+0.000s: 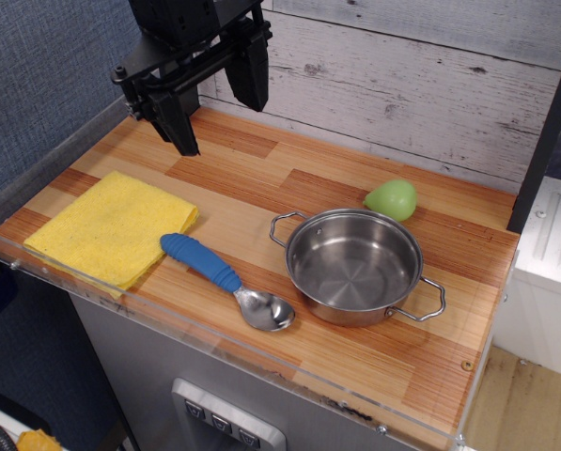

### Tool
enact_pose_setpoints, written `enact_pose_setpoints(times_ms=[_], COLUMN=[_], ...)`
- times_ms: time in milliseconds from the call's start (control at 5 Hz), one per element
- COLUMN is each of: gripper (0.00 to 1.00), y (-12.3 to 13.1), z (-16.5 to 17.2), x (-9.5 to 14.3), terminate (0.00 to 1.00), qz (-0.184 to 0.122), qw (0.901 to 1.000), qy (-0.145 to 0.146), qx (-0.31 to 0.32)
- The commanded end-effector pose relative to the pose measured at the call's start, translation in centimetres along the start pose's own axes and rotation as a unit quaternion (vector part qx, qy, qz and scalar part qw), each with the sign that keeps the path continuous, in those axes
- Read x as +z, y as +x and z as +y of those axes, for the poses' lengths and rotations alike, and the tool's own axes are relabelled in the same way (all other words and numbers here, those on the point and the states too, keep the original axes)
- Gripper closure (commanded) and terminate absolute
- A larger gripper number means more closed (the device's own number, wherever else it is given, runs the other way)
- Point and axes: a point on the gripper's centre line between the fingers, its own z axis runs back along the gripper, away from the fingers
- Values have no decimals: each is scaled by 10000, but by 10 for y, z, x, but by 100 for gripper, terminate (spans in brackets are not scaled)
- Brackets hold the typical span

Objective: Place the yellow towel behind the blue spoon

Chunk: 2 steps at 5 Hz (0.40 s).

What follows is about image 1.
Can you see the clear acrylic table guard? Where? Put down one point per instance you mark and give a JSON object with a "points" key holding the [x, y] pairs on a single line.
{"points": [[253, 184]]}

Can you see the white cabinet right side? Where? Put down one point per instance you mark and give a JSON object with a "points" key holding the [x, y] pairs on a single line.
{"points": [[528, 321]]}

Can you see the green plastic pear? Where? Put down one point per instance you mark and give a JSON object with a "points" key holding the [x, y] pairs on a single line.
{"points": [[395, 198]]}

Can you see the silver dispenser button panel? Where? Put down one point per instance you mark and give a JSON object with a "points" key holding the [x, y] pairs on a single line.
{"points": [[226, 418]]}

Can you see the blue handled metal spoon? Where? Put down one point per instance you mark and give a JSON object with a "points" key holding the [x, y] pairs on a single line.
{"points": [[261, 310]]}

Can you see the yellow object bottom left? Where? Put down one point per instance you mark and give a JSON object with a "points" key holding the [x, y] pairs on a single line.
{"points": [[37, 440]]}

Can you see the yellow towel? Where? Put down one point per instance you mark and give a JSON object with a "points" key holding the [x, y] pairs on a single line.
{"points": [[110, 235]]}

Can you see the stainless steel pot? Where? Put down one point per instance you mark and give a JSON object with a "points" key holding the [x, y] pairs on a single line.
{"points": [[353, 267]]}

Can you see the black vertical post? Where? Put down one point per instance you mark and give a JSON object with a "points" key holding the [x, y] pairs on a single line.
{"points": [[538, 165]]}

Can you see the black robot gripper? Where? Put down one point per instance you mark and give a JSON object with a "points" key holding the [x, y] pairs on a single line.
{"points": [[183, 43]]}

